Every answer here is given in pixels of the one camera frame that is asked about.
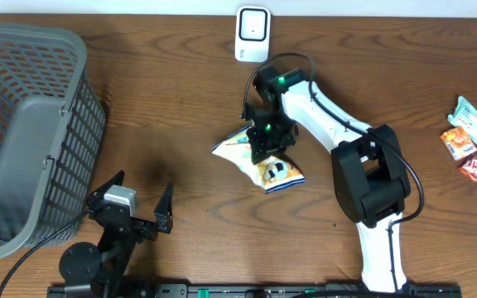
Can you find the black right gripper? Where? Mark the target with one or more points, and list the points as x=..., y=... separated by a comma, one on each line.
x=265, y=151

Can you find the grey plastic basket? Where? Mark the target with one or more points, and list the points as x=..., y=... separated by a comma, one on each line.
x=51, y=129

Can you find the small orange sachet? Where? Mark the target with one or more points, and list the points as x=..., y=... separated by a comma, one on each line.
x=458, y=143

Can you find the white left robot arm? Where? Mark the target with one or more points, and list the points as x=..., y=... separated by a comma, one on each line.
x=98, y=270

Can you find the teal wet wipes pack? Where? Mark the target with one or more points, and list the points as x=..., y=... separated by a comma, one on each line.
x=465, y=116

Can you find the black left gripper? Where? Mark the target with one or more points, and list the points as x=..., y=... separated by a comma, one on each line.
x=161, y=215

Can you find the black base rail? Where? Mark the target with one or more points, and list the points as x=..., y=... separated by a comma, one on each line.
x=205, y=291

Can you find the white barcode scanner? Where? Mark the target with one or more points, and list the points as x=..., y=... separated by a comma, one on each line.
x=252, y=35

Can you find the yellow snack bag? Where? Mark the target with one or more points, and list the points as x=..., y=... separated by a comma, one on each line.
x=273, y=174

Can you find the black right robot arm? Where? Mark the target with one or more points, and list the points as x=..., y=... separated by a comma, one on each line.
x=369, y=173

